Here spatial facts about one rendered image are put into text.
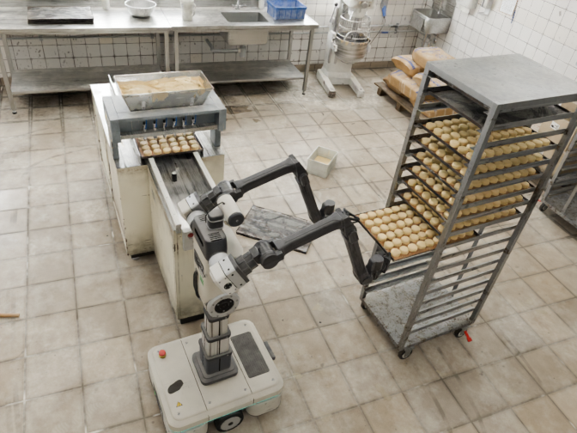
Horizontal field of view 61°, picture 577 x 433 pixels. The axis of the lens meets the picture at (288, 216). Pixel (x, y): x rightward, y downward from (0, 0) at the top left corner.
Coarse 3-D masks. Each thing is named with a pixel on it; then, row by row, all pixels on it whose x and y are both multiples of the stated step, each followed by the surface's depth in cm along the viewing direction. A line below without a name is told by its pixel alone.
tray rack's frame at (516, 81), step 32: (448, 64) 240; (480, 64) 245; (512, 64) 250; (480, 96) 216; (512, 96) 217; (544, 96) 221; (576, 96) 230; (384, 288) 351; (416, 288) 355; (384, 320) 328; (448, 320) 334
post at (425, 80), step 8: (424, 72) 244; (424, 80) 245; (416, 96) 252; (424, 96) 250; (416, 104) 253; (416, 112) 255; (408, 128) 263; (408, 136) 264; (408, 144) 267; (400, 160) 274; (400, 176) 280; (392, 184) 284; (392, 192) 286; (392, 200) 290; (376, 248) 313; (360, 296) 343
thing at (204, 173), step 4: (192, 152) 326; (196, 152) 325; (192, 156) 329; (196, 156) 321; (196, 160) 321; (200, 160) 319; (196, 164) 324; (200, 164) 315; (200, 168) 315; (204, 168) 311; (200, 172) 317; (204, 172) 308; (208, 172) 309; (204, 176) 308; (208, 176) 305; (204, 180) 310; (208, 180) 302; (212, 180) 302; (208, 184) 304; (212, 184) 299; (224, 216) 283
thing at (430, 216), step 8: (408, 192) 286; (408, 200) 283; (416, 200) 280; (416, 208) 276; (424, 208) 275; (424, 216) 272; (432, 216) 271; (488, 216) 276; (496, 216) 278; (504, 216) 280; (432, 224) 267; (440, 224) 265; (456, 224) 267; (464, 224) 270; (472, 224) 271; (440, 232) 263
